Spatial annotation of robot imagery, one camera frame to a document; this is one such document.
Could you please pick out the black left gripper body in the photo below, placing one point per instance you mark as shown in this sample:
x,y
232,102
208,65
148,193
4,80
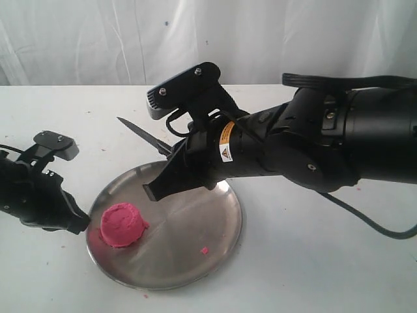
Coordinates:
x,y
35,198

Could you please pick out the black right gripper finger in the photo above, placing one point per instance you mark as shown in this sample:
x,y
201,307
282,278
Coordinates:
x,y
176,176

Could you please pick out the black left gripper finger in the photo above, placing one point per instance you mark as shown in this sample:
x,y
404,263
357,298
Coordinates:
x,y
74,219

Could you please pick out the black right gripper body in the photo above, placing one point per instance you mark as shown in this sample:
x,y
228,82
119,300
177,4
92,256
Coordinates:
x,y
231,148

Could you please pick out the black knife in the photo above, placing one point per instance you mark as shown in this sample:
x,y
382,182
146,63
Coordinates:
x,y
162,147

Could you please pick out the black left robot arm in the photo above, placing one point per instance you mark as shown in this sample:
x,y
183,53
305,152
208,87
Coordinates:
x,y
37,164

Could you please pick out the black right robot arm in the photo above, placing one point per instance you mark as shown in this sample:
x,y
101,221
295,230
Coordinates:
x,y
332,133

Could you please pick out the pink dough lump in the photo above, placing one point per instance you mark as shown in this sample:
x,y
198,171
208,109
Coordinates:
x,y
122,225

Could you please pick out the round stainless steel plate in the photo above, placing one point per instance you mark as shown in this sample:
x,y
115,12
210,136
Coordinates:
x,y
168,254

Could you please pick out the white plastic backdrop sheet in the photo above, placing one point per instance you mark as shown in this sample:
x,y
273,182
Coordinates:
x,y
147,42

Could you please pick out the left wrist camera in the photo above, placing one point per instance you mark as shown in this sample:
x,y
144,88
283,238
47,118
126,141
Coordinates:
x,y
58,145

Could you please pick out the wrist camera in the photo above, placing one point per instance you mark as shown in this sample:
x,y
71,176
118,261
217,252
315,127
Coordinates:
x,y
58,145
196,91

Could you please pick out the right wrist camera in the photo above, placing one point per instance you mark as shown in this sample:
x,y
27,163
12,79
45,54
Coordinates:
x,y
196,91

